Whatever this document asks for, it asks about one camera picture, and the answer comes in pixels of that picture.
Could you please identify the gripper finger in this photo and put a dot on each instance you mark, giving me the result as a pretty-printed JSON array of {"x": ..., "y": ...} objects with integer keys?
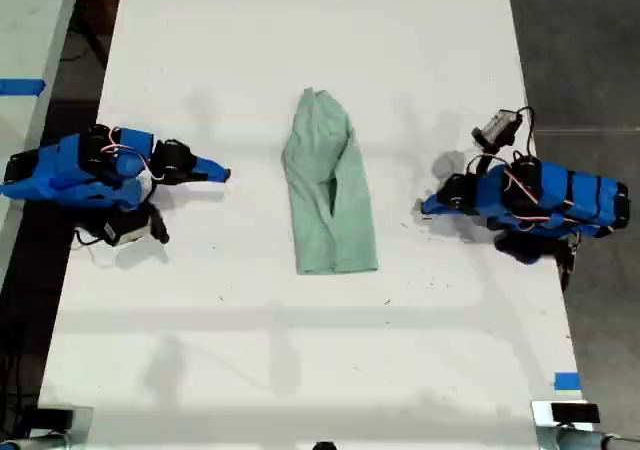
[
  {"x": 437, "y": 210},
  {"x": 210, "y": 175},
  {"x": 212, "y": 165},
  {"x": 440, "y": 200}
]

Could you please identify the pale green T-shirt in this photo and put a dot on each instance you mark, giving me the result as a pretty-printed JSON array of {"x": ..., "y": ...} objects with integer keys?
[{"x": 325, "y": 195}]

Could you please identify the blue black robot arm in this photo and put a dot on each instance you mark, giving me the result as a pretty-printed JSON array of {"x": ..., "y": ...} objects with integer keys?
[
  {"x": 70, "y": 170},
  {"x": 575, "y": 195}
]

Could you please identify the black table clamp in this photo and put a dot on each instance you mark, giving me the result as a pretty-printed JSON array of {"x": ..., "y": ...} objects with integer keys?
[{"x": 566, "y": 270}]

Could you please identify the long blue tape strip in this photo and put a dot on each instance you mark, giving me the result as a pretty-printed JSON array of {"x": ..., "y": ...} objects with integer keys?
[{"x": 22, "y": 86}]

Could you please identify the short blue tape strip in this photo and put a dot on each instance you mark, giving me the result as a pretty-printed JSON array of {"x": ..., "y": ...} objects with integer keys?
[{"x": 567, "y": 381}]

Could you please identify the small black round object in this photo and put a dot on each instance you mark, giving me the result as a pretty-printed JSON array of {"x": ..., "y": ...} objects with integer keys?
[{"x": 324, "y": 446}]

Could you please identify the grey metal tube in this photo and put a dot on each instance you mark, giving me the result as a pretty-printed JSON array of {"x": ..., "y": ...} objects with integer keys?
[
  {"x": 590, "y": 440},
  {"x": 30, "y": 442}
]

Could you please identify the camera black stalk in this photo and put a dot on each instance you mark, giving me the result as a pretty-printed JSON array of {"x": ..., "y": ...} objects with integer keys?
[
  {"x": 159, "y": 225},
  {"x": 482, "y": 157}
]

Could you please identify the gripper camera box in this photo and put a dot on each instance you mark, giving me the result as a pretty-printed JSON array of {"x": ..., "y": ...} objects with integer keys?
[
  {"x": 497, "y": 127},
  {"x": 127, "y": 231}
]

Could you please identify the silver bracket with black box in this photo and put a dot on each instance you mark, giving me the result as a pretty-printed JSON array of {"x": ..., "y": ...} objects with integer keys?
[
  {"x": 82, "y": 425},
  {"x": 545, "y": 420}
]

